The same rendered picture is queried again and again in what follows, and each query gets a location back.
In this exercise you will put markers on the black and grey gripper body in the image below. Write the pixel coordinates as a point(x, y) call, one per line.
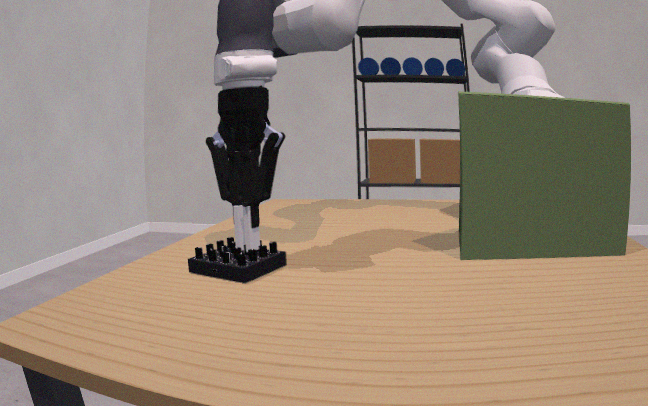
point(244, 107)

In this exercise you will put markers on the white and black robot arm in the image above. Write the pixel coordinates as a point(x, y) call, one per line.
point(245, 29)

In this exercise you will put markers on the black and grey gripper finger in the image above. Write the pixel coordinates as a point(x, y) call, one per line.
point(232, 170)
point(273, 140)

